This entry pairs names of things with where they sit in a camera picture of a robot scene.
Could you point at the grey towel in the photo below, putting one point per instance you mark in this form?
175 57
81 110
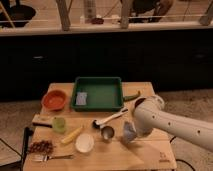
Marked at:
129 134

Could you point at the black table clamp stand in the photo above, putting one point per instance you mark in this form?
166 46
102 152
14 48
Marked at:
27 134

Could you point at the yellow corn cob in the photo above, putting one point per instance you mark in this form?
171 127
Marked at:
69 138

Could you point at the person sitting in background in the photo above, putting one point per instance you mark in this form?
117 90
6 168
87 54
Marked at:
159 8

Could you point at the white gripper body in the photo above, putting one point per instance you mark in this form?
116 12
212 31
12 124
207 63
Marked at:
143 130

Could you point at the white small bowl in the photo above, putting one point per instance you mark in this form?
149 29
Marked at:
84 143

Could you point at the black round chair base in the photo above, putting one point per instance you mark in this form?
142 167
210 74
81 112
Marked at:
19 14

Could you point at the dark brown bowl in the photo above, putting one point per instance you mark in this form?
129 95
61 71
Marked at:
139 101

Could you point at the green plastic cup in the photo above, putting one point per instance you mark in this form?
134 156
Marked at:
59 125

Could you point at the silver fork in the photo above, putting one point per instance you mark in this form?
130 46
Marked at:
44 158

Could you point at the small metal cup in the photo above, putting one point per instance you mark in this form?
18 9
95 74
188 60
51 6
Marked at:
107 132

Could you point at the grey sponge in tray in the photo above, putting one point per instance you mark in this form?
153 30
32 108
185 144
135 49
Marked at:
81 98

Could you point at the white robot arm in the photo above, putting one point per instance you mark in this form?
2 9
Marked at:
148 114

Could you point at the green plastic tray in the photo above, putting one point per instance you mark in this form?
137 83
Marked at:
104 94

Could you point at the orange bowl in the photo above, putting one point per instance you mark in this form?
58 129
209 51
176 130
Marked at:
54 100

